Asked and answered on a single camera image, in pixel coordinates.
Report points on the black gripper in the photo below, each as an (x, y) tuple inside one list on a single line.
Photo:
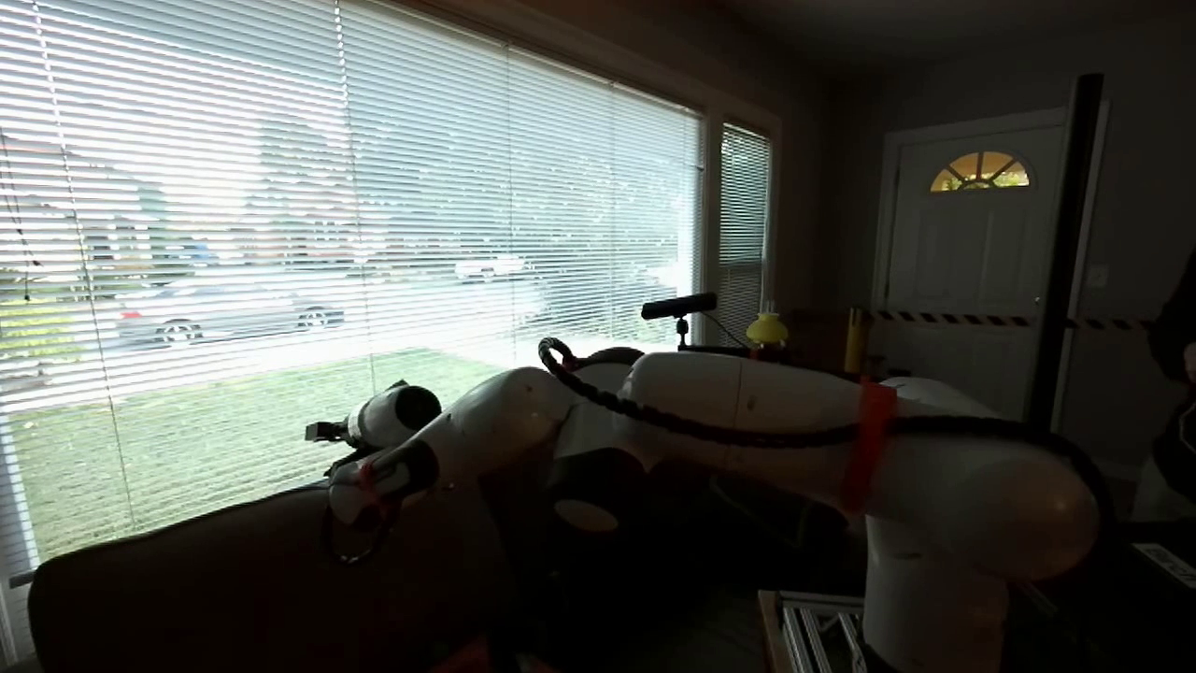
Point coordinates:
[(350, 515)]

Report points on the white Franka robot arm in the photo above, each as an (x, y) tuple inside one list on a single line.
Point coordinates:
[(747, 397)]

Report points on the dark brown couch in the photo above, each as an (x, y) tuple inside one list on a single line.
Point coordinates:
[(188, 599)]

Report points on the wide white window blind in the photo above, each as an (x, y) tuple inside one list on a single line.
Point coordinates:
[(246, 250)]

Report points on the yellow toy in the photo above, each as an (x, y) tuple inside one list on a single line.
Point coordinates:
[(766, 331)]

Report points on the narrow white window blind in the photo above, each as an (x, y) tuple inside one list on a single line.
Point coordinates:
[(743, 226)]

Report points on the black yellow striped tape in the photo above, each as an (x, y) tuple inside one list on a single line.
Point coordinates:
[(971, 318)]

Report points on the white panelled door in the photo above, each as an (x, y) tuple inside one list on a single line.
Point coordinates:
[(971, 250)]

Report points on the thick black pole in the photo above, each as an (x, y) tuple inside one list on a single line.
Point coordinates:
[(1069, 250)]

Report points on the black camera on tripod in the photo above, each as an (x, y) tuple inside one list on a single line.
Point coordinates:
[(679, 306)]

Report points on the yellow post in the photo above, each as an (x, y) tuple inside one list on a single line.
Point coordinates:
[(852, 339)]

